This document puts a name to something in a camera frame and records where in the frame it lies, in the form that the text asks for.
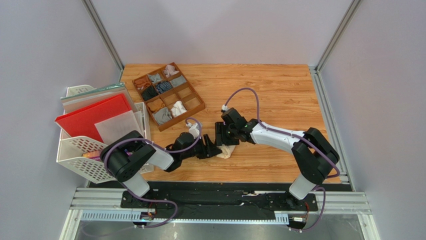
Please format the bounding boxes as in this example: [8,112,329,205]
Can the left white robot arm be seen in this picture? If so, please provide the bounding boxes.
[100,130,222,197]

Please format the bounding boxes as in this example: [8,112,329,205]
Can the grey rolled cloth right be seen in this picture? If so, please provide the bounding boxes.
[169,75,187,88]

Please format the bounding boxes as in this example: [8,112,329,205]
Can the grey rolled cloth lower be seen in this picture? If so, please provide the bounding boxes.
[153,107,173,125]

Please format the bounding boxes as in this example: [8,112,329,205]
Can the orange rolled cloth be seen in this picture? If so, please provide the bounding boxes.
[133,76,152,90]
[146,98,166,113]

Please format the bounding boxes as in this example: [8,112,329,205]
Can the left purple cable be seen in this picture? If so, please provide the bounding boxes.
[103,117,203,201]

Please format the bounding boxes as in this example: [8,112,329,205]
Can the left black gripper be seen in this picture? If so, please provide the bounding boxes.
[180,133,223,160]

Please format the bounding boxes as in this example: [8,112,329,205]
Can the grey rolled cloth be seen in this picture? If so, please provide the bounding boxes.
[153,107,173,125]
[147,73,163,84]
[169,75,187,88]

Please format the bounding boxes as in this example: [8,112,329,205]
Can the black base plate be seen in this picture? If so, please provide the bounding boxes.
[120,181,320,218]

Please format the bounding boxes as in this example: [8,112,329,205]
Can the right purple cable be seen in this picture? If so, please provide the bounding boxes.
[222,87,341,192]

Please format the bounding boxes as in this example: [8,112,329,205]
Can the purple cable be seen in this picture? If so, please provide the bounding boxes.
[222,87,341,192]
[103,117,203,201]

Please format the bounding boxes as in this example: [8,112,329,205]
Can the orange rolled cloth lower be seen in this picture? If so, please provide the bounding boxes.
[146,98,166,113]

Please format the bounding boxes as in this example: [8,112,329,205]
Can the white slotted cable duct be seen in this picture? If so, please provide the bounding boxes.
[80,210,289,225]

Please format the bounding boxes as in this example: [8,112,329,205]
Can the grey rolled cloth top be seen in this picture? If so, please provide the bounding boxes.
[147,73,163,84]

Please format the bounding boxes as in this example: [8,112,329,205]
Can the grey folder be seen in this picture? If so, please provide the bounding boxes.
[60,82,137,113]

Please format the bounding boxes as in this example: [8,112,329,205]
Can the white file rack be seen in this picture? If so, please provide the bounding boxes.
[56,84,154,184]

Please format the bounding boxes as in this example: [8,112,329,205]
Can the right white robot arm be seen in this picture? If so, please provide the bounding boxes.
[215,108,340,200]

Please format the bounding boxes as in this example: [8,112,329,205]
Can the translucent white folder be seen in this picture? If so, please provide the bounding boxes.
[94,111,145,145]

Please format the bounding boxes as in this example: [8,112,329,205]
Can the orange rolled cloth top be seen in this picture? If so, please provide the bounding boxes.
[133,76,152,90]

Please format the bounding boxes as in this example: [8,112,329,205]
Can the black rolled cloth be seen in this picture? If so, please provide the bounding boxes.
[141,85,159,101]

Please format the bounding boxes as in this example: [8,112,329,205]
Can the pink rolled cloth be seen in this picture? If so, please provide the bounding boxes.
[162,64,180,78]

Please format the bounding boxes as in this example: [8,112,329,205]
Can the beige boxer shorts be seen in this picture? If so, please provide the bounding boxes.
[216,145,236,159]

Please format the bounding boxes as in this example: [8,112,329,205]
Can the purple book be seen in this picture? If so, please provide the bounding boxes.
[82,150,102,161]

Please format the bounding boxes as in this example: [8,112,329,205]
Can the white underwear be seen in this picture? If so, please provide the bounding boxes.
[170,100,187,118]

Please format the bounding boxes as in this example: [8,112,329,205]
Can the striped blue rolled cloth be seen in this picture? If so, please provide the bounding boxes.
[155,80,173,95]

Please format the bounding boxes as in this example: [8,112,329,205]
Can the brown compartment organizer box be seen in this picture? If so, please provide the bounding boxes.
[132,62,206,132]

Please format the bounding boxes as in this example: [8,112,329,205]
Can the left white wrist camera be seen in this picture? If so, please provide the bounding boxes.
[186,122,203,139]

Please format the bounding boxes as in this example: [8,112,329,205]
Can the red folder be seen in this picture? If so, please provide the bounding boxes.
[54,93,132,142]

